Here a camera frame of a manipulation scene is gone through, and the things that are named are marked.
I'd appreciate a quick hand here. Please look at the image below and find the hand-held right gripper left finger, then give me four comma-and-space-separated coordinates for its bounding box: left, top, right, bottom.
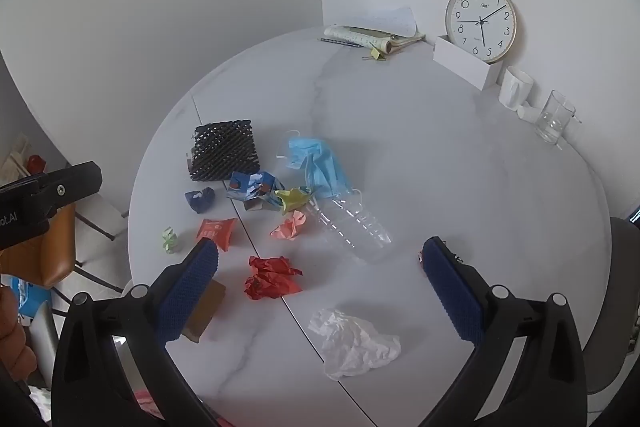
50, 238, 221, 427

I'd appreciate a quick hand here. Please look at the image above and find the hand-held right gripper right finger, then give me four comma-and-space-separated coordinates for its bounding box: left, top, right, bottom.
421, 236, 588, 427

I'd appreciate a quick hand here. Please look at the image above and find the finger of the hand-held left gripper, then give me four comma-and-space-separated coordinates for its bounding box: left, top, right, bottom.
0, 161, 104, 214

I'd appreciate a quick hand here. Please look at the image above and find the brown cardboard piece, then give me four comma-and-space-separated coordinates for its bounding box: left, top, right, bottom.
181, 279, 227, 345

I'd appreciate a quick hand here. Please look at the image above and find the orange-red snack packet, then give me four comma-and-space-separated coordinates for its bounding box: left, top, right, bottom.
195, 217, 239, 253

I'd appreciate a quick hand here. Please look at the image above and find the red paper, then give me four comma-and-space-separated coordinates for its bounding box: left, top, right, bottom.
243, 255, 304, 301

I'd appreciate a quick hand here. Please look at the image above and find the dark blue paper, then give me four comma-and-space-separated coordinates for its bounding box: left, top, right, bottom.
184, 187, 216, 214

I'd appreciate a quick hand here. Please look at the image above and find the white tissue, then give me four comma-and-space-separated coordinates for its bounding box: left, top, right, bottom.
307, 307, 402, 382

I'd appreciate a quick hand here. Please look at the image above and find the clear plastic bottle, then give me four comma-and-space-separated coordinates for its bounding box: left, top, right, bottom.
305, 188, 394, 264

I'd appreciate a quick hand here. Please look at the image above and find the pink paper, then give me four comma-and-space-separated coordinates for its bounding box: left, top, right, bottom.
270, 209, 307, 240

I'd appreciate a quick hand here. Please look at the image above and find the blue wrapper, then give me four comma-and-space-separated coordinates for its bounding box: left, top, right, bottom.
226, 170, 286, 212

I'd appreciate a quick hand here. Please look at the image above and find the yellow-green wrapper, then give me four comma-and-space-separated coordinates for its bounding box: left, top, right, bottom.
274, 186, 315, 212

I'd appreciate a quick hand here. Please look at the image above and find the blue face mask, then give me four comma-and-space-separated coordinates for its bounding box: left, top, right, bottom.
276, 130, 362, 202

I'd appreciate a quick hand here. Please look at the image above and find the person's left hand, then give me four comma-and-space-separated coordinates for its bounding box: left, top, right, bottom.
0, 287, 38, 376

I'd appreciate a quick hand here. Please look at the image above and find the orange leather chair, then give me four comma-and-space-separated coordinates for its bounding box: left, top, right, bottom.
0, 202, 126, 293

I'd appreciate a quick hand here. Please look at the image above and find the cream storage rack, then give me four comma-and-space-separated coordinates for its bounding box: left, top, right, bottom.
0, 134, 51, 188

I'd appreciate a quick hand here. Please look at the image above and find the blue tissue pack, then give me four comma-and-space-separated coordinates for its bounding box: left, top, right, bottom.
5, 276, 51, 323

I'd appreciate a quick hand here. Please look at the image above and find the clear drinking glass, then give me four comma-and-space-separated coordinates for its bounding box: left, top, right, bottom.
535, 90, 577, 145

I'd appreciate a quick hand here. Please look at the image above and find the white mug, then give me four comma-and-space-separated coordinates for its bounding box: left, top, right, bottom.
498, 66, 535, 110

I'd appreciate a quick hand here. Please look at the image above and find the rolled newspaper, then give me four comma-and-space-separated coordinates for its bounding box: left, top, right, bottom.
324, 24, 426, 56

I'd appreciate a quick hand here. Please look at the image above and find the white paper sheet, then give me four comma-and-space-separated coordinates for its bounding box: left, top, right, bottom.
345, 6, 418, 36

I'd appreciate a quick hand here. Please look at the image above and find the round gold-rimmed wall clock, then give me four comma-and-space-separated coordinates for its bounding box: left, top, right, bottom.
445, 0, 521, 64

